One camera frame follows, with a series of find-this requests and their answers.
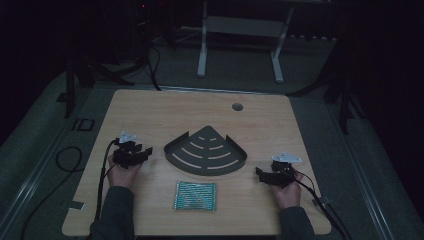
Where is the black floor cable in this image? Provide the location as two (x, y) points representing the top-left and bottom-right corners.
(19, 145), (84, 240)

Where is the white metal stand frame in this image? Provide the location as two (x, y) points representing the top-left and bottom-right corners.
(195, 0), (296, 85)

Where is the black tripod stand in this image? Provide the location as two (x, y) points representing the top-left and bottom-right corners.
(286, 36), (368, 136)
(55, 43), (161, 120)

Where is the teal striped scouring cloth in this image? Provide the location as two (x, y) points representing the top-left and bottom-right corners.
(172, 180), (218, 212)

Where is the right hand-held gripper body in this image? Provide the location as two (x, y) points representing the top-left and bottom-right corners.
(270, 151), (303, 189)

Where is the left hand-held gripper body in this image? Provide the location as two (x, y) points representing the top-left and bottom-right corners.
(112, 131), (145, 170)

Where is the dark grey corner shelf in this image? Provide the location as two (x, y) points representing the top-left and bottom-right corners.
(163, 124), (249, 177)

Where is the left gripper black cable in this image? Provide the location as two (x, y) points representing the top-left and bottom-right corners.
(94, 139), (120, 222)

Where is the person's right hand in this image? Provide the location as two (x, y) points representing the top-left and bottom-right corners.
(269, 169), (305, 210)

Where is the person's left hand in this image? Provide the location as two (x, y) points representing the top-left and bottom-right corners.
(106, 161), (144, 191)

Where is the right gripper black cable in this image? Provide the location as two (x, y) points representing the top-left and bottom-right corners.
(291, 170), (353, 240)

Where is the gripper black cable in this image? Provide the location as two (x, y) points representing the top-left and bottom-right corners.
(291, 170), (353, 240)
(94, 139), (120, 222)

